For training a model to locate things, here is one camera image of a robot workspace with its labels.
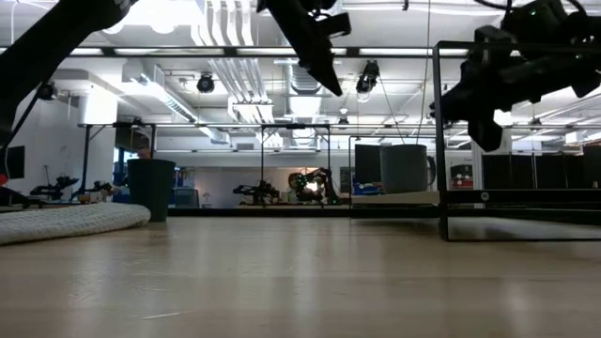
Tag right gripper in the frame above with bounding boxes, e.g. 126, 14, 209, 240
429, 25, 601, 153

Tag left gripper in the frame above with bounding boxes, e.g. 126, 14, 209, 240
256, 0, 353, 98

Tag dark teal cup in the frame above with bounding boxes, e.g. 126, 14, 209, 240
126, 158, 177, 223

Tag black partition panels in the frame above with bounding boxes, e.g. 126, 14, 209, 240
482, 153, 601, 191

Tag black computer monitor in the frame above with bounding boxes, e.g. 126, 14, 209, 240
354, 144, 382, 185

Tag black ceiling spotlight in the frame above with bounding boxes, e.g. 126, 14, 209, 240
196, 72, 216, 94

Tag white knitted mat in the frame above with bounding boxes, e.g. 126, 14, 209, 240
0, 202, 152, 246

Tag silver ventilation duct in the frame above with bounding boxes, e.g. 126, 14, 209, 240
281, 58, 330, 95

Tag black frame shelf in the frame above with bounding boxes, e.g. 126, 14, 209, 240
432, 40, 601, 243

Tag black overhead camera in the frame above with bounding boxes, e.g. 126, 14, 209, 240
355, 59, 380, 95

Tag thin hanging cable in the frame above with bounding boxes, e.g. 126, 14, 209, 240
414, 0, 432, 146

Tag black overhead frame beam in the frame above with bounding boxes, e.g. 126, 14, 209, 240
0, 45, 438, 59

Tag black background station frame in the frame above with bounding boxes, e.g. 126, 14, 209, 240
259, 123, 331, 207

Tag black table edge rail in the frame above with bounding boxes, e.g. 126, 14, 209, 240
167, 206, 442, 220

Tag black wall monitor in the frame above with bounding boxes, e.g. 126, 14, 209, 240
0, 145, 26, 180

